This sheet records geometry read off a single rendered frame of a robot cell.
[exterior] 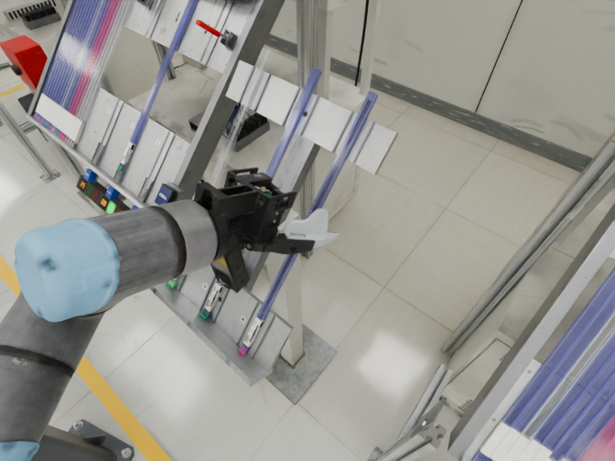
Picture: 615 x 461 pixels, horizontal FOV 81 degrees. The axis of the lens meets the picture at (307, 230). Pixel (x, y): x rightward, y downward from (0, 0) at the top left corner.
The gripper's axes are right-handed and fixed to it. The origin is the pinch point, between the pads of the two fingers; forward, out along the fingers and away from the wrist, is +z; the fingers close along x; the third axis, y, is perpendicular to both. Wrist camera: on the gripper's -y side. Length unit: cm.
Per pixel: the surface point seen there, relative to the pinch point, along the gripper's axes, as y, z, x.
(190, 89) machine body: -10, 56, 97
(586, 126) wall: 28, 202, -33
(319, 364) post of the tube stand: -80, 55, 1
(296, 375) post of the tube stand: -84, 47, 5
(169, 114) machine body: -17, 42, 89
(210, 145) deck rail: -6.4, 16.2, 38.7
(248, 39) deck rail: 18.4, 21.5, 38.9
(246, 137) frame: -11, 46, 54
